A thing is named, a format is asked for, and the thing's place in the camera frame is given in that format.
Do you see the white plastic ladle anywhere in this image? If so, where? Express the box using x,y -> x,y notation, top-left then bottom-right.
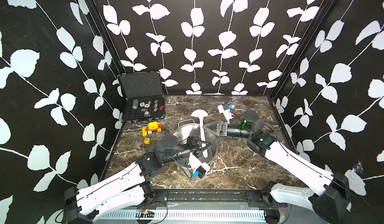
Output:
191,109 -> 208,141

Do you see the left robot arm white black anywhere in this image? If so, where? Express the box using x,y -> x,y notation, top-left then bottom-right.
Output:
58,134 -> 212,224

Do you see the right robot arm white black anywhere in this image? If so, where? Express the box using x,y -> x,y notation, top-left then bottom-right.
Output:
201,110 -> 352,224

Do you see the yellow red toy car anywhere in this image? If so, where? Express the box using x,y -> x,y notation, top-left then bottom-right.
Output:
142,121 -> 163,137

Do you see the green poker chip stack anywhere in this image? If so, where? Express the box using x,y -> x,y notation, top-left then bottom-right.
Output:
132,99 -> 139,109

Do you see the black open case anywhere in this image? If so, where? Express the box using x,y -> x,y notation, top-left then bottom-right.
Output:
118,72 -> 165,122

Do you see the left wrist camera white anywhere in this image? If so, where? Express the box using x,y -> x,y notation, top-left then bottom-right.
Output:
189,153 -> 211,179

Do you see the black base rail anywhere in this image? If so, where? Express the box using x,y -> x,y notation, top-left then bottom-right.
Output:
83,188 -> 331,216

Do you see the white slotted cable duct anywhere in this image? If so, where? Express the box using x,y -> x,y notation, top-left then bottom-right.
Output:
100,210 -> 266,223

